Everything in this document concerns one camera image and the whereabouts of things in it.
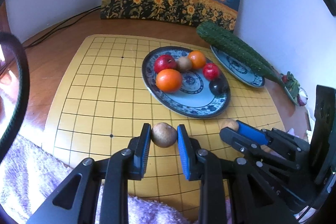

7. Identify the black cable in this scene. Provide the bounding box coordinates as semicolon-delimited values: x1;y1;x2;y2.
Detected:
24;9;101;49
22;6;101;45

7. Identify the large red apple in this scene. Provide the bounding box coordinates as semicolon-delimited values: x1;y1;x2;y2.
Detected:
154;54;177;74

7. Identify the purple fluffy towel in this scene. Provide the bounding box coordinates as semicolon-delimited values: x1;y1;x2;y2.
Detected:
0;134;234;224

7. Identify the green cucumber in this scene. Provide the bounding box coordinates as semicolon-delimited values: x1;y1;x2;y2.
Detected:
196;21;285;85
253;52;279;77

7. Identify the black braided strap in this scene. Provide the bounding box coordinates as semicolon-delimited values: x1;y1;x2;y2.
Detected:
0;32;30;146

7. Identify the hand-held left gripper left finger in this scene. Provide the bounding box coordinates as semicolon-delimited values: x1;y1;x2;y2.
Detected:
25;123;152;224

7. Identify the small orange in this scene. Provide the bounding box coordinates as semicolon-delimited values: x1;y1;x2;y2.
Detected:
188;51;207;69

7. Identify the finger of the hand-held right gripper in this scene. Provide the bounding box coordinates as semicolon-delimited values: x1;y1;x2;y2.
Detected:
219;127;302;184
237;120;311;153

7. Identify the yellow grid game board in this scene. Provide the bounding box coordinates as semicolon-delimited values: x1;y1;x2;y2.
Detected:
43;34;286;207

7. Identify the blue patterned porcelain plate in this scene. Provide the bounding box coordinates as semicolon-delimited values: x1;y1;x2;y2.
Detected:
142;46;231;119
210;46;265;88

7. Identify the green leafy vegetable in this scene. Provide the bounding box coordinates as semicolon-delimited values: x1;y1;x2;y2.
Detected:
285;71;301;98

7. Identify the brown round fruit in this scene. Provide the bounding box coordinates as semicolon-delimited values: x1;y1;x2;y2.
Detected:
175;56;193;73
218;118;239;132
151;122;178;148

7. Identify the white dish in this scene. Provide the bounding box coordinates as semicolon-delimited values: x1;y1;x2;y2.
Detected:
281;74;309;106

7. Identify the small red apple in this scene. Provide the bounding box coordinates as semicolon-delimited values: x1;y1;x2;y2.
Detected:
203;63;221;81

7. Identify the large orange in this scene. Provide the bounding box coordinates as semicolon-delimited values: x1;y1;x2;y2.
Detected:
156;69;183;93

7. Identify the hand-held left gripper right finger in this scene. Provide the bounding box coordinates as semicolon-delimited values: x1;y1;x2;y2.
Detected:
177;124;298;224

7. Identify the dark purple plum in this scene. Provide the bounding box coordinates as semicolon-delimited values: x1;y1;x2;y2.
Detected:
209;78;228;96

